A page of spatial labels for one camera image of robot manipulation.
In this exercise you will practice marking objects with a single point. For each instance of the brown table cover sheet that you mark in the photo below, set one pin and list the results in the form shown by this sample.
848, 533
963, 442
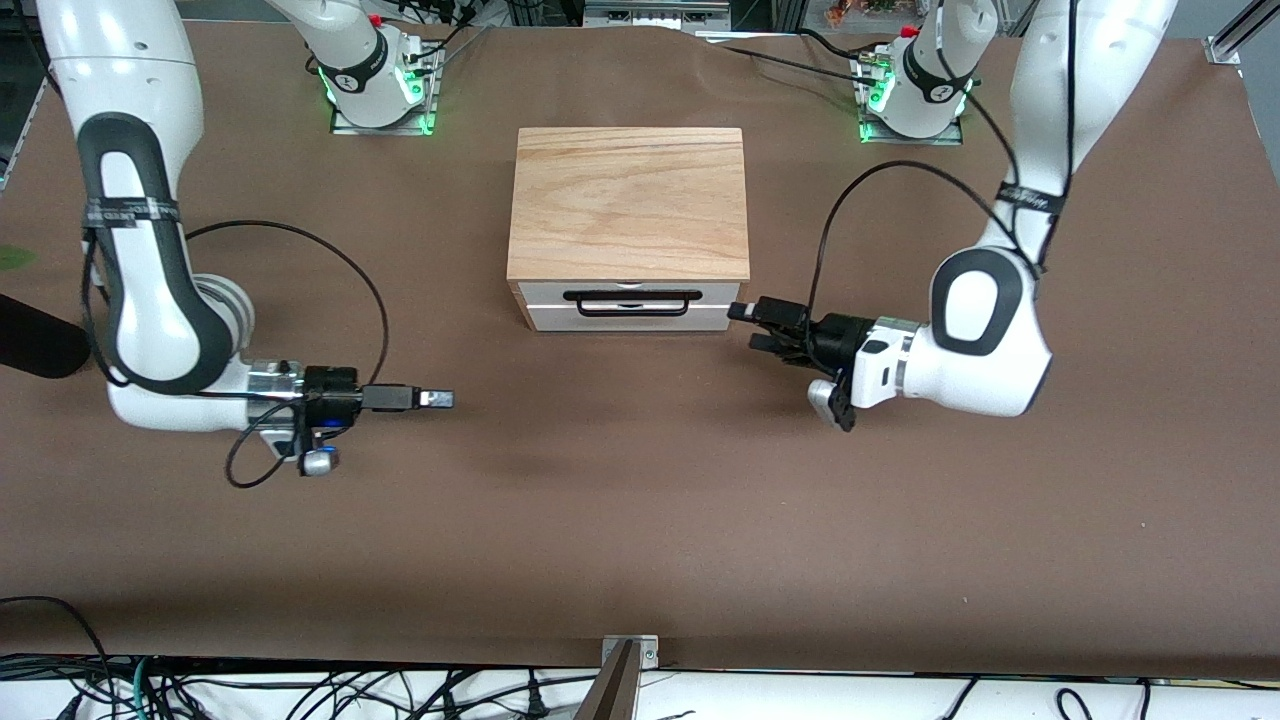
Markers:
640, 500

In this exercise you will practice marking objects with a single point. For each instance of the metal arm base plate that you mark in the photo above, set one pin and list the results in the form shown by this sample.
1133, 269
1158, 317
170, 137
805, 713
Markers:
345, 126
950, 138

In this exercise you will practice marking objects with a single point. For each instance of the black cylindrical object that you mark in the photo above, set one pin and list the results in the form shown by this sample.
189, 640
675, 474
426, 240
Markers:
40, 345

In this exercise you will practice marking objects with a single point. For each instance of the aluminium extrusion post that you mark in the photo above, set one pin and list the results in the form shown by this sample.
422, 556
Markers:
1235, 38

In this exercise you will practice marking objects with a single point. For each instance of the wooden drawer cabinet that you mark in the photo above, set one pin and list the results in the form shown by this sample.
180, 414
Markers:
628, 200

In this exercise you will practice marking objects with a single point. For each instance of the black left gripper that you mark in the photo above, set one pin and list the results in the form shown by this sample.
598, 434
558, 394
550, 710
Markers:
838, 337

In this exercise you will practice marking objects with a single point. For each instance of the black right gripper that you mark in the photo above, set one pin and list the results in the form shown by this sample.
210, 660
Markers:
331, 387

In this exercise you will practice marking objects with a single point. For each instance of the small metal bracket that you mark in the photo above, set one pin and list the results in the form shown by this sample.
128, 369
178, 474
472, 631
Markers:
648, 648

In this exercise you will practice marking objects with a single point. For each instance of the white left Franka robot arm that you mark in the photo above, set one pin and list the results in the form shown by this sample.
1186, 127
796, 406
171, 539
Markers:
990, 370

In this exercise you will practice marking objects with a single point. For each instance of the dark metal bar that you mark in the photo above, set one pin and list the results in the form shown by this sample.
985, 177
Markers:
610, 695

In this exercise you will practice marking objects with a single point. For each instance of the aluminium frame rail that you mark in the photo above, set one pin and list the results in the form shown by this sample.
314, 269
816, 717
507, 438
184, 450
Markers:
655, 14

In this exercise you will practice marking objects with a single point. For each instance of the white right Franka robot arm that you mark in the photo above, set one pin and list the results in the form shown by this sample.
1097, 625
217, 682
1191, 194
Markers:
150, 320

